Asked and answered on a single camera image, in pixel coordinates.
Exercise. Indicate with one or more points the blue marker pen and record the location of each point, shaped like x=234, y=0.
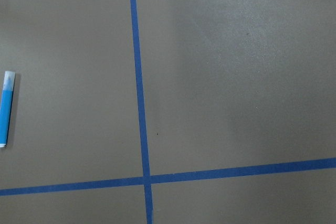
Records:
x=6, y=105

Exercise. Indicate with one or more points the blue tape strip lengthwise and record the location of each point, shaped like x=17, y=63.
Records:
x=141, y=114

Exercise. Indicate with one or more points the blue tape strip crosswise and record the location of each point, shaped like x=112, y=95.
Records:
x=289, y=167

